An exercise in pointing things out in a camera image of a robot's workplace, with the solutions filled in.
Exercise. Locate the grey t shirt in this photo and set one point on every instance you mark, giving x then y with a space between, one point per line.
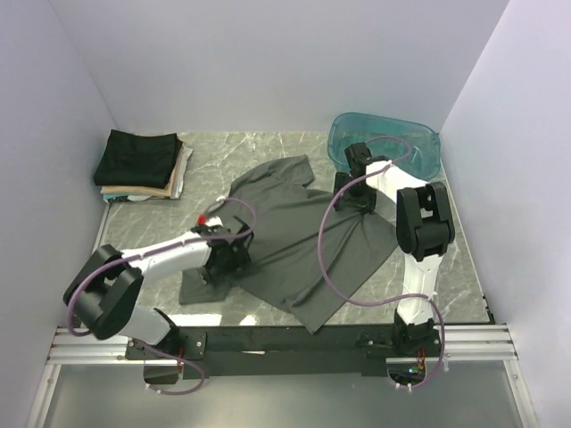
302 262

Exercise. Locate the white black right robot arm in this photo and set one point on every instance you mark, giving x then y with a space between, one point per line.
424 230

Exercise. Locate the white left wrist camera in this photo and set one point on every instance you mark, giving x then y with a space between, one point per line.
206 221

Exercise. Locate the folded black t shirt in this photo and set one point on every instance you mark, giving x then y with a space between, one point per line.
131 160

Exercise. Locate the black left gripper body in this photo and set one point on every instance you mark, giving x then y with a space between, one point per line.
237 260

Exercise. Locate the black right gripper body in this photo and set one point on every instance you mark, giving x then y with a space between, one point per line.
361 196

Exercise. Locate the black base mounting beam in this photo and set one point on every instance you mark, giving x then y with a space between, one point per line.
216 351

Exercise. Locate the teal transparent plastic basin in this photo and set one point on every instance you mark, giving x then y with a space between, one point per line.
418 145

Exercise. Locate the aluminium rail frame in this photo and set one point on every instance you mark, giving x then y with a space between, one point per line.
91 384

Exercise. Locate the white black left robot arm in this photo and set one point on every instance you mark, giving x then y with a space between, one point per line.
103 295

